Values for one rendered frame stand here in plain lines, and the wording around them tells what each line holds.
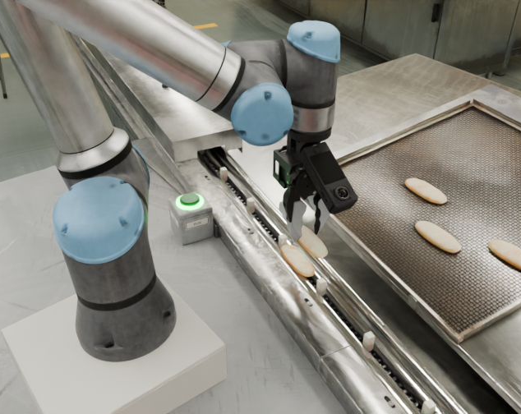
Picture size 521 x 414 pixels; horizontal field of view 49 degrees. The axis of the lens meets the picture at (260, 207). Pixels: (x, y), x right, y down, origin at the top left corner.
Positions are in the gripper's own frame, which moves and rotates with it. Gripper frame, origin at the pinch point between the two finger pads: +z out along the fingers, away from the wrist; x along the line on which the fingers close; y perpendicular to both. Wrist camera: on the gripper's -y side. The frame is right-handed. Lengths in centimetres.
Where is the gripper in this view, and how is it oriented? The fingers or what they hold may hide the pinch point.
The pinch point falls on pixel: (308, 233)
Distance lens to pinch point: 99.2
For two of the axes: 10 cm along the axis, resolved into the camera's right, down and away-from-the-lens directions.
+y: -4.5, -5.1, 7.3
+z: -0.1, 8.2, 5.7
